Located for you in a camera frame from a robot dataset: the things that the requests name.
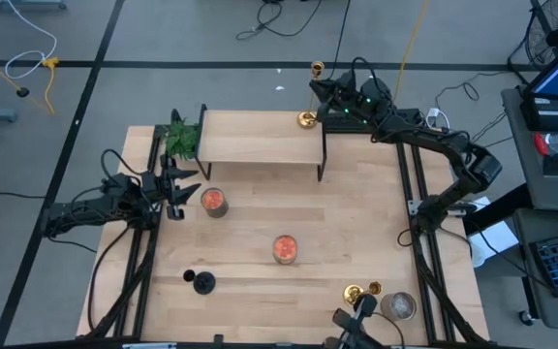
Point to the green artificial plant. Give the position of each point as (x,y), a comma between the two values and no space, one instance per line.
(181,139)

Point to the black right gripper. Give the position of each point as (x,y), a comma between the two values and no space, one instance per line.
(346,94)

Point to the black candlestick holder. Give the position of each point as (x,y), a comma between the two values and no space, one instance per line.
(204,282)

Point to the gold candlestick holder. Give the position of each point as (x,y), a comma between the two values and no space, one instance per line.
(351,293)
(306,119)

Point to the clear glass jar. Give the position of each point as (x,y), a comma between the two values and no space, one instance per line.
(398,306)

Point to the black caster wheel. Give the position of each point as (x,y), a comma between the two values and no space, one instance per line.
(527,318)

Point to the wooden shelf riser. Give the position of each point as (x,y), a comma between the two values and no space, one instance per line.
(259,138)

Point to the red candle glass jar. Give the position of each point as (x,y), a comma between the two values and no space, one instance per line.
(285,249)
(213,202)

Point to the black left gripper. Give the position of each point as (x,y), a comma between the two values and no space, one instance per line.
(155,186)

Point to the grey desk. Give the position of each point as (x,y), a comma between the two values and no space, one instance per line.
(521,160)

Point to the grey cart base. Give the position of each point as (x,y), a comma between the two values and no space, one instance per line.
(22,4)

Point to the black round floor puck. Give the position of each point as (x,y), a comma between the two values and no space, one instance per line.
(22,92)

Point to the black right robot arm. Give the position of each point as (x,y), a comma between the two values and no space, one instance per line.
(458,150)

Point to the black table-edge clip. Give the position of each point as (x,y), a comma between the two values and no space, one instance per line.
(218,341)

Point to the grey keyboard cart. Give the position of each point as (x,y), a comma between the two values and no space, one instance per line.
(526,228)

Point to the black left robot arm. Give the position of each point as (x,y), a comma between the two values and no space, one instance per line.
(95,208)

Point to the black floor fan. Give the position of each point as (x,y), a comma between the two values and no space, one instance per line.
(550,34)

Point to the silver table-edge bracket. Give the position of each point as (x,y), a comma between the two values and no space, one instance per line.
(149,346)

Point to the white power adapter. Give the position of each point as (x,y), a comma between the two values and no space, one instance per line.
(436,116)

